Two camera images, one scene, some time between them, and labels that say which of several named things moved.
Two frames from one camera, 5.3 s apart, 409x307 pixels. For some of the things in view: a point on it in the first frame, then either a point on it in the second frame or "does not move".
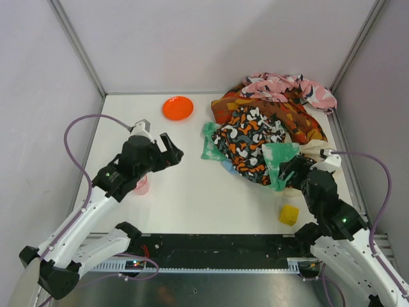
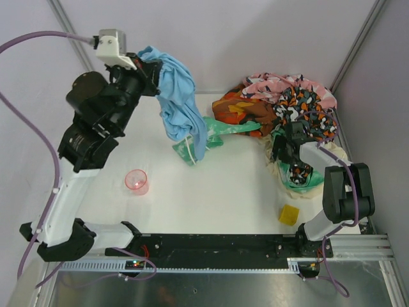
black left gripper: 165,153 -> 150,77
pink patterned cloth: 277,88 does not move
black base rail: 218,249 does not move
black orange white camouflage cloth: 240,141 -> 301,105
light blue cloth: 227,164 -> 180,110
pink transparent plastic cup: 142,186 does not move
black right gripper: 294,173 -> 285,148
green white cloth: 275,154 -> 185,148
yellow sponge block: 289,215 does not move
